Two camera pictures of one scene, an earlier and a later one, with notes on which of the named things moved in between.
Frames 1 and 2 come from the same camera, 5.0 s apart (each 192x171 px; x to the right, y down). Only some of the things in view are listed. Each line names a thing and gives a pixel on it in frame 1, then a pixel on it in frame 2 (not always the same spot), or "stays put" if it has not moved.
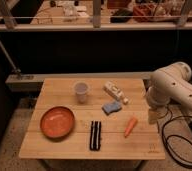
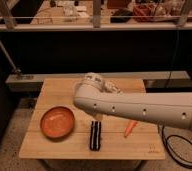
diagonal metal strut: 4,50 stays put
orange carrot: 130,127 stays put
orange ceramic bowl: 57,122 stays put
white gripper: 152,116 → 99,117
